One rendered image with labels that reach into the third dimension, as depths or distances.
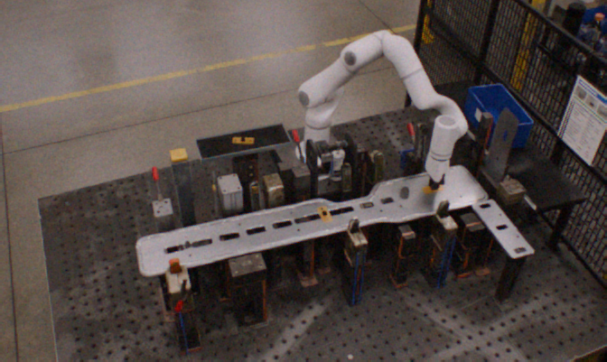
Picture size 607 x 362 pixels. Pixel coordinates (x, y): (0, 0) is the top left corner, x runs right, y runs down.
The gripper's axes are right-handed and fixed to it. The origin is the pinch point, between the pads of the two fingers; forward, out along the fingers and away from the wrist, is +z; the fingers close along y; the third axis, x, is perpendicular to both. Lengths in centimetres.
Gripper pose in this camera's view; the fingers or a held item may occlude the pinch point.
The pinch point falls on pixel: (434, 183)
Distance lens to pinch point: 249.2
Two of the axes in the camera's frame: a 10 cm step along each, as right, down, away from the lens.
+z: -0.1, 7.7, 6.4
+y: 3.2, 6.1, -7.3
